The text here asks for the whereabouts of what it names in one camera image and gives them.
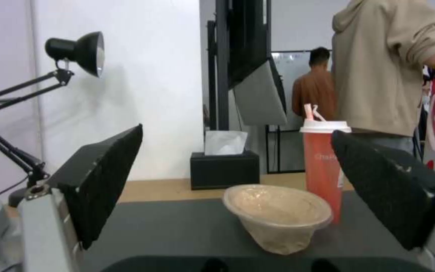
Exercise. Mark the person in brown top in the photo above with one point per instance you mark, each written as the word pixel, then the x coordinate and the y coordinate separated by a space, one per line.
pixel 313 90

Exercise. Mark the dark grey desk mat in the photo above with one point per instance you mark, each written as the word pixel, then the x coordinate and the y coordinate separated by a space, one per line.
pixel 217 226

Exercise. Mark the black articulated desk lamp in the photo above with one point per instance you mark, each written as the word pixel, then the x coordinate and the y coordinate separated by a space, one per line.
pixel 51 85

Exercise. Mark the black monitor stand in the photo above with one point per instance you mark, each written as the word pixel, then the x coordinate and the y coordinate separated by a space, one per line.
pixel 240 56

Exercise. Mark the white tissue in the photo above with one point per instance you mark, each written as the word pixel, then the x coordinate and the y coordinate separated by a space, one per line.
pixel 225 143

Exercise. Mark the pink drinking straw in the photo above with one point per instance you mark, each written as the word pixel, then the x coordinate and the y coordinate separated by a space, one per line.
pixel 312 112

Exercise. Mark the red drink cup white lid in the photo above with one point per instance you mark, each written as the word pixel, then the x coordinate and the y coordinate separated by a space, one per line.
pixel 321 172

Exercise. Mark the beige paper pulp bowl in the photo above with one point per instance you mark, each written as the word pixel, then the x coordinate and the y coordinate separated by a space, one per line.
pixel 278 215

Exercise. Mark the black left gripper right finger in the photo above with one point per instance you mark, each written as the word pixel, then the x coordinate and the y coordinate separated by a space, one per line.
pixel 383 181

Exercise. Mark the person in beige top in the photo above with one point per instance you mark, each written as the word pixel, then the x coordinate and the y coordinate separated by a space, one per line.
pixel 383 70

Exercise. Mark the black tissue box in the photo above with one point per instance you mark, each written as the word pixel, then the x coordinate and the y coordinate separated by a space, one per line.
pixel 225 170

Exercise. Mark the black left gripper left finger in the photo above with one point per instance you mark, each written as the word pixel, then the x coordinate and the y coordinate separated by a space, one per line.
pixel 96 181

